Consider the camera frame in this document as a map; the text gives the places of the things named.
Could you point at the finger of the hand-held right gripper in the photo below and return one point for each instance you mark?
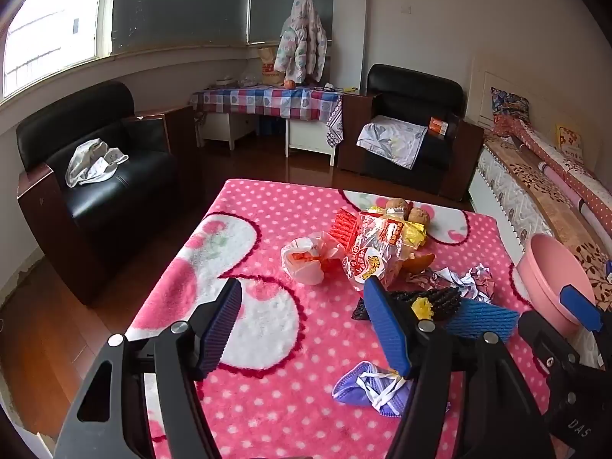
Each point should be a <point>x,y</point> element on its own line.
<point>545,339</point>
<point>581,302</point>

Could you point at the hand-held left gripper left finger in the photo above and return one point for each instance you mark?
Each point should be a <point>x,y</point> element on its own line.
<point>220,325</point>

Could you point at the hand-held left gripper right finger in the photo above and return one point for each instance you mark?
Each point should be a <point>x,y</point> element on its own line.
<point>387,330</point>

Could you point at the yellow paper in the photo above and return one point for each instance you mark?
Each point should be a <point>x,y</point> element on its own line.
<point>423,307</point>

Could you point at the pink plastic basin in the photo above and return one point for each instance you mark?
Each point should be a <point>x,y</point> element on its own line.
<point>545,272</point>

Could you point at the black foam net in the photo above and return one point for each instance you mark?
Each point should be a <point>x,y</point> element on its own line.
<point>440,299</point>

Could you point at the silver candy wrapper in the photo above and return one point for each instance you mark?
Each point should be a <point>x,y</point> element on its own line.
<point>425,279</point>

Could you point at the blue foam net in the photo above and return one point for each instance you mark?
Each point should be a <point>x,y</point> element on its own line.
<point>483,320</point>

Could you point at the purple face mask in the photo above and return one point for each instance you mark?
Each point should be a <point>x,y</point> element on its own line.
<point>354,387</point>

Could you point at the clear red-printed snack bag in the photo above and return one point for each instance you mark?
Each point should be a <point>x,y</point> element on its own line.
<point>377,253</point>

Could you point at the silver foil paper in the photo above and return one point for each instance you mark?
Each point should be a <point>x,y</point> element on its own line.
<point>466,282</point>

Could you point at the yellow foil wrapper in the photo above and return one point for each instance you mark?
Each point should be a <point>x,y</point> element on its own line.
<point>413,235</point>

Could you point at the white and orange plastic bag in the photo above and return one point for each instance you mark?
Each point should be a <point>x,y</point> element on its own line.
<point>306,267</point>

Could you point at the red foam net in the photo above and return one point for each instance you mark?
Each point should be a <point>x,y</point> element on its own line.
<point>342,227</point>

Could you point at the pink polka dot blanket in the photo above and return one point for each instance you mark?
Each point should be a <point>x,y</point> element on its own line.
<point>287,392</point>

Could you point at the red polka dot quilt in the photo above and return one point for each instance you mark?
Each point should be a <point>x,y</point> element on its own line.
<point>588,191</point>

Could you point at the pink rolled mat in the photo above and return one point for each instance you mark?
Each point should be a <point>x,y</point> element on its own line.
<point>562,181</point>

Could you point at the bed with patterned bedding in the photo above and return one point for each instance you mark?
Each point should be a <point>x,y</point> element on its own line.
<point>540,186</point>

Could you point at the white quilted mattress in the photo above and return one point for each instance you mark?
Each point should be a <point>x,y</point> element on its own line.
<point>497,186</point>

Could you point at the yellow floral pillow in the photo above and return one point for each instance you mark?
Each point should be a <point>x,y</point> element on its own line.
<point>570,141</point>

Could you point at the black leather armchair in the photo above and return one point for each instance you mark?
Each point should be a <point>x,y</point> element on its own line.
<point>119,191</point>
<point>411,86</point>

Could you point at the white floral cloth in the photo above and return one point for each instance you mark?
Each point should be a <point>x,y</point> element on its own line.
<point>392,141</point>

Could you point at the white desk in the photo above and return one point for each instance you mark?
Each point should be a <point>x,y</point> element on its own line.
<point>311,138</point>

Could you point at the white crumpled cloth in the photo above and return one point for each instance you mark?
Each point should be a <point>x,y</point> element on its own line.
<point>91,162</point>

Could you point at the checked dish towel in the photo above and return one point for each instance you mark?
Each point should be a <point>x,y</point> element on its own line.
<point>334,129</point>

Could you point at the orange box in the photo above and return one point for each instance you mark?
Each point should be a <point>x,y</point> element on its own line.
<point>437,126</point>

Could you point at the colourful printed pillow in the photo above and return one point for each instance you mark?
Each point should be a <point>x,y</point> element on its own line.
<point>509,101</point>

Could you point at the white bed headboard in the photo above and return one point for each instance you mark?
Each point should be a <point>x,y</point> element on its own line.
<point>483,95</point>

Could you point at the white bowl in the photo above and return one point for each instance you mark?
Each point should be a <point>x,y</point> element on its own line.
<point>225,81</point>

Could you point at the clear plastic bag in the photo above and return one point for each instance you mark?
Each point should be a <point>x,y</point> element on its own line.
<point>248,77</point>

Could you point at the yellow and red sack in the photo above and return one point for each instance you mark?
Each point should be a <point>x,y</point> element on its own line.
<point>270,69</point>

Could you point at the hanging printed puffer jacket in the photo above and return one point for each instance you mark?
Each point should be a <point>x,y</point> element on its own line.
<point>301,43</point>

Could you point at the dark window panel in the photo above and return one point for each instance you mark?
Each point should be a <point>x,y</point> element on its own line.
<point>267,0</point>
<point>177,5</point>

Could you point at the bright window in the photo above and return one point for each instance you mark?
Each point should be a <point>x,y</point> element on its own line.
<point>52,24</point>

